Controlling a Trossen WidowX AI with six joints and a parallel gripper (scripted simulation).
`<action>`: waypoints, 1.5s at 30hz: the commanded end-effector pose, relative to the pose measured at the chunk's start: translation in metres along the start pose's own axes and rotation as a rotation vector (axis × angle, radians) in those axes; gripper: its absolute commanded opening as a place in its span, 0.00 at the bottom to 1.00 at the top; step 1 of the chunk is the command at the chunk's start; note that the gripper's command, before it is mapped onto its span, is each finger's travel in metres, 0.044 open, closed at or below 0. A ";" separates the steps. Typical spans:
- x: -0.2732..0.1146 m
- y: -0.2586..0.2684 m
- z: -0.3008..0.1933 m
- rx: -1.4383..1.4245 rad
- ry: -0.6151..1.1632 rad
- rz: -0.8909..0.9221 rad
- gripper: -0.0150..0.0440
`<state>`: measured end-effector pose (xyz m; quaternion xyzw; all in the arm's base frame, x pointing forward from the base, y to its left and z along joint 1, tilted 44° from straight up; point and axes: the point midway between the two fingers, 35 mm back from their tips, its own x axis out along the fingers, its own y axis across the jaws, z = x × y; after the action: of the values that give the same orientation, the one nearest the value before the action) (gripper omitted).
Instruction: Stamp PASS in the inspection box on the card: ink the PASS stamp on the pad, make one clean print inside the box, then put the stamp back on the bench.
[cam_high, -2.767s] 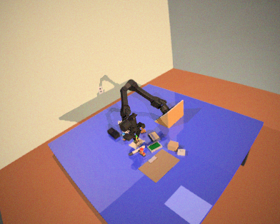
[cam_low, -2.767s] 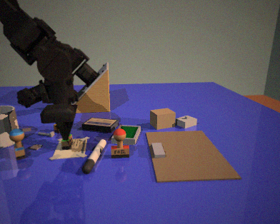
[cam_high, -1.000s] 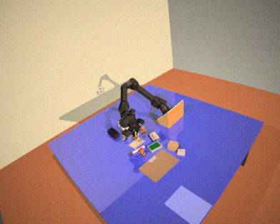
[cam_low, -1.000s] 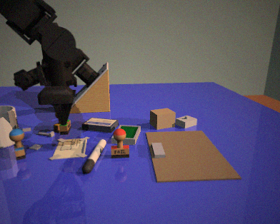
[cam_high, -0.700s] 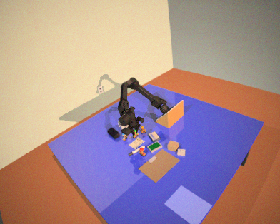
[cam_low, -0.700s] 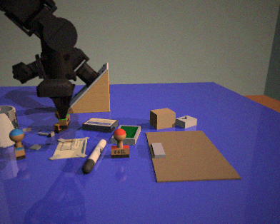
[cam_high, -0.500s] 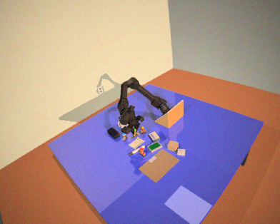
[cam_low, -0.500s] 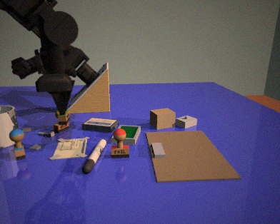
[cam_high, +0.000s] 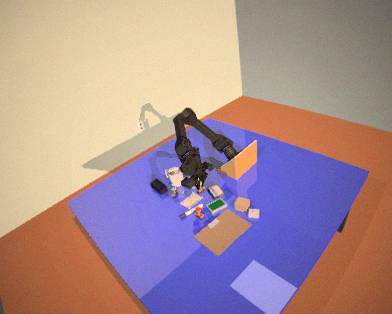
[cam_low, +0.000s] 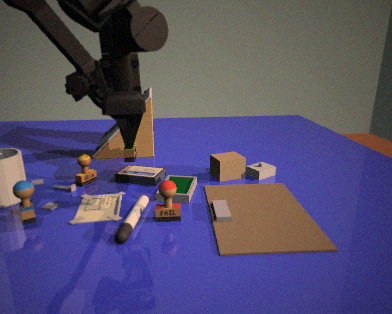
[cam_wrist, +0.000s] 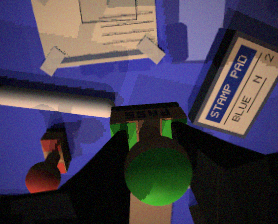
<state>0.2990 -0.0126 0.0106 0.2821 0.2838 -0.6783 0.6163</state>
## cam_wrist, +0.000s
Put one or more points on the brown flat board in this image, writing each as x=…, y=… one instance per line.
x=142, y=213

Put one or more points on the tan inspection card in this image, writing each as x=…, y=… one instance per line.
x=78, y=32

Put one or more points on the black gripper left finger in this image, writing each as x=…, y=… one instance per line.
x=96, y=194

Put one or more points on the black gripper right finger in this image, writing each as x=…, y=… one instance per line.
x=232, y=184

